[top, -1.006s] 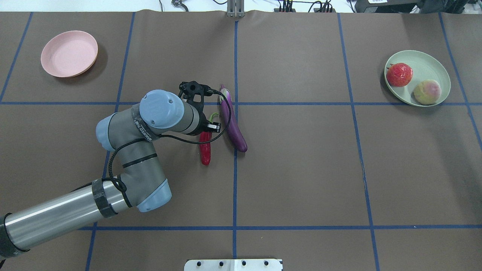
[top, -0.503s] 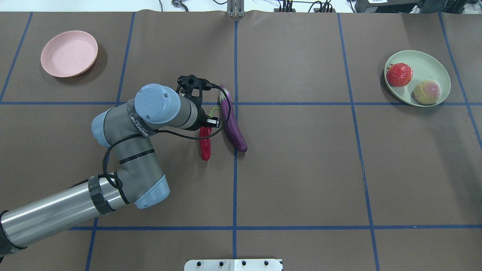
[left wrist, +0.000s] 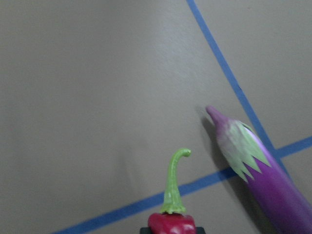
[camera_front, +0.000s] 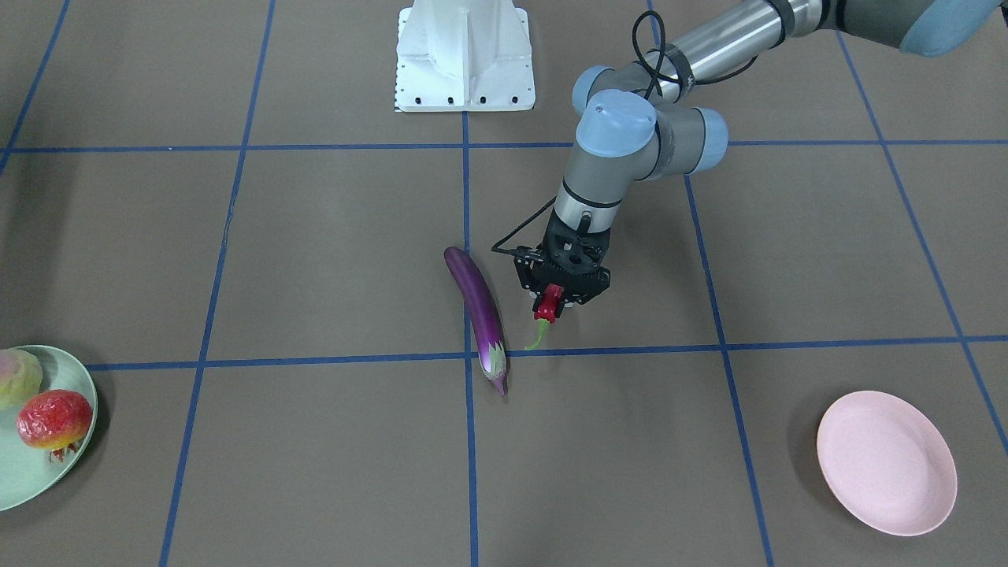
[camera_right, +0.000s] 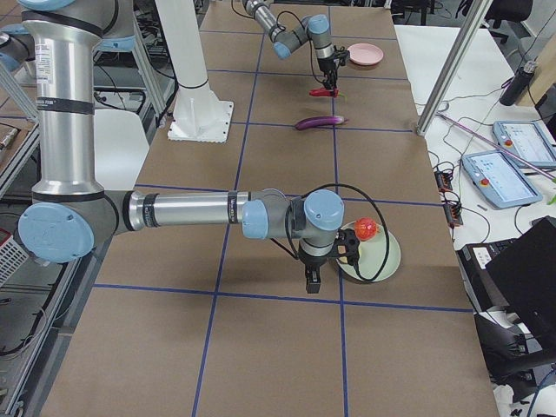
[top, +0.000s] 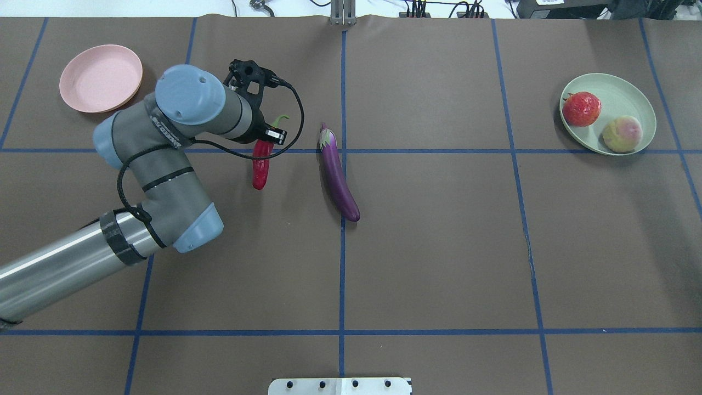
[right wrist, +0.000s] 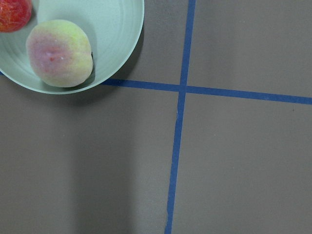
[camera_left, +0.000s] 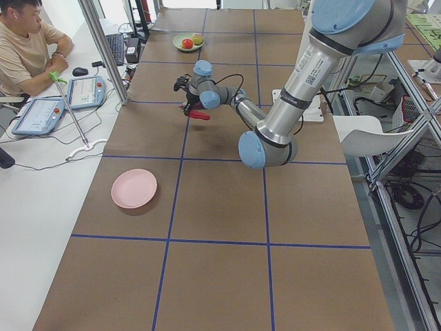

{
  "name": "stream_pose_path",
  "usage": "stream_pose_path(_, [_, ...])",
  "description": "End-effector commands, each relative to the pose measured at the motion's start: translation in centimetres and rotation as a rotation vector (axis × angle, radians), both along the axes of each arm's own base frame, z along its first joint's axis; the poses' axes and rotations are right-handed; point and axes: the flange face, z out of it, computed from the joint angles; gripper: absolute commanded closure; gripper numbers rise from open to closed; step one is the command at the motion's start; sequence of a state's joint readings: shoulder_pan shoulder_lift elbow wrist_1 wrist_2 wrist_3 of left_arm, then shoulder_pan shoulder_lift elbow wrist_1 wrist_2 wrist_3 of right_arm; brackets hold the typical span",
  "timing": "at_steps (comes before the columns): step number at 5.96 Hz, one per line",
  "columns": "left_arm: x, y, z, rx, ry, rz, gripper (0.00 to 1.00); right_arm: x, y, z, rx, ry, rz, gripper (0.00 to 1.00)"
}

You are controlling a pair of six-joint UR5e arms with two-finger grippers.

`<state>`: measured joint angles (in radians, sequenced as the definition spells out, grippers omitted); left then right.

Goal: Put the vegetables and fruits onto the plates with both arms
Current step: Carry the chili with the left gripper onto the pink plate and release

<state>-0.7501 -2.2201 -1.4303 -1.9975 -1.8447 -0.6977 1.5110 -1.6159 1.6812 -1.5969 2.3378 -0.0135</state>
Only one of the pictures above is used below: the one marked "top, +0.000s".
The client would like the green plate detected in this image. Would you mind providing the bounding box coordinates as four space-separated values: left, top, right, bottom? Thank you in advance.
558 73 658 156

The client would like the yellow-pink peach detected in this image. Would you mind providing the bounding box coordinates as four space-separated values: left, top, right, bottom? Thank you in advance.
602 116 643 153

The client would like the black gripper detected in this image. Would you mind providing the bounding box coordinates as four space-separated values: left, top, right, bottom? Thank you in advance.
248 109 287 145

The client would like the purple eggplant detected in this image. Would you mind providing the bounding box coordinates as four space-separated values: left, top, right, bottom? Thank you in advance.
318 122 361 222

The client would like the aluminium frame post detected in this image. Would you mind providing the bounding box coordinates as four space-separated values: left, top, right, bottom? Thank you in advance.
329 0 358 26

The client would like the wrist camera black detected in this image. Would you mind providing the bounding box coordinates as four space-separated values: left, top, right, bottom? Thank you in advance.
223 59 286 109

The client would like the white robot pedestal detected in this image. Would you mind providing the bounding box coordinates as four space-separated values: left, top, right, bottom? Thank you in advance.
268 377 413 394

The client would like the pink plate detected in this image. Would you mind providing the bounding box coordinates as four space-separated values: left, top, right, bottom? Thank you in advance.
59 43 144 114

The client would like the red chili pepper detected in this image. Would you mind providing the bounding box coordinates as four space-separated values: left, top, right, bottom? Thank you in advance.
252 140 274 190

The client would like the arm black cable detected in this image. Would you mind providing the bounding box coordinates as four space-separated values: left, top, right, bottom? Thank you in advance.
116 80 305 225

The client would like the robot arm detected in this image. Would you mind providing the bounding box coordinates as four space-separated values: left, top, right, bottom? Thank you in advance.
1 60 297 331

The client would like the brown paper table cover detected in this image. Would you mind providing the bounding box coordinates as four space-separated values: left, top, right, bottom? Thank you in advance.
2 15 700 394

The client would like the red-yellow pomegranate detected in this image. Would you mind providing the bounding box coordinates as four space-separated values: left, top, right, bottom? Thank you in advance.
561 92 602 127

